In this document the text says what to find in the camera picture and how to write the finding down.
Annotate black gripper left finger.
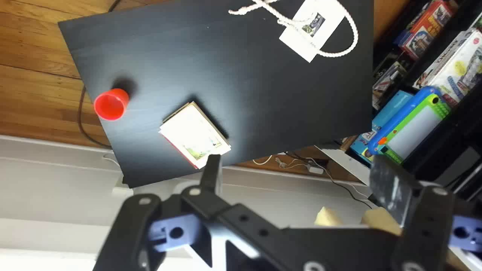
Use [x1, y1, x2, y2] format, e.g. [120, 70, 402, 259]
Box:
[91, 155, 313, 271]

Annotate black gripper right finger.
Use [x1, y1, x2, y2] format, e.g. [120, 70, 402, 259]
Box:
[368, 155, 482, 271]

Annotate pink plastic cup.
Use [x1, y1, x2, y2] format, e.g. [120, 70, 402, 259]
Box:
[91, 88, 132, 122]

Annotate beige foam block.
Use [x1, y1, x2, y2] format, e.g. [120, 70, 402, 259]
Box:
[361, 207, 403, 238]
[313, 205, 343, 229]

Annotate black shelf unit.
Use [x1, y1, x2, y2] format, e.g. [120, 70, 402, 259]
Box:
[368, 0, 482, 202]

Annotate blue green drawing toy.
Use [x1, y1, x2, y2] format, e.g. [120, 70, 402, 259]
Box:
[349, 86, 451, 166]

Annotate white game box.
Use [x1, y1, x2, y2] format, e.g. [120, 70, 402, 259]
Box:
[412, 29, 482, 104]

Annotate red orange game box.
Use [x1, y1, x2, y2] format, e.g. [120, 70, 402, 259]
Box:
[398, 0, 456, 61]

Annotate thin white cable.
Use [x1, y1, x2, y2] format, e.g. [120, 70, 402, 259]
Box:
[249, 151, 374, 205]

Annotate black floor cable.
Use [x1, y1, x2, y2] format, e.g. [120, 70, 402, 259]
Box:
[76, 85, 111, 149]

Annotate white paper bag rope handles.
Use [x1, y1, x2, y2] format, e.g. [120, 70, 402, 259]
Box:
[227, 0, 359, 65]

